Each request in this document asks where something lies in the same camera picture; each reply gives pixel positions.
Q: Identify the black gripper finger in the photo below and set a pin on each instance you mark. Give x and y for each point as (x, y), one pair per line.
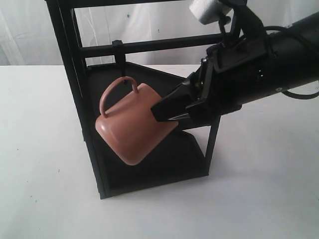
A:
(173, 106)

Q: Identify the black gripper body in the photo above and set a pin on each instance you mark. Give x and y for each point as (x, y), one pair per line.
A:
(229, 72)

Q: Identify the pink ceramic mug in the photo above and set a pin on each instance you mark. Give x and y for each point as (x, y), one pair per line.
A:
(129, 127)

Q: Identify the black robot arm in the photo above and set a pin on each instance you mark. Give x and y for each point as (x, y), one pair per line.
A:
(293, 60)

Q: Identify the black metal shelf rack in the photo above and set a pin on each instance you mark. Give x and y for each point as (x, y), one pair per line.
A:
(178, 157)

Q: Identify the white backdrop curtain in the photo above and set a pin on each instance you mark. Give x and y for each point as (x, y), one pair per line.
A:
(27, 36)

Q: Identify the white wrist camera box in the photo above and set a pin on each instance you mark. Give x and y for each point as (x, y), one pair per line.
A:
(208, 11)

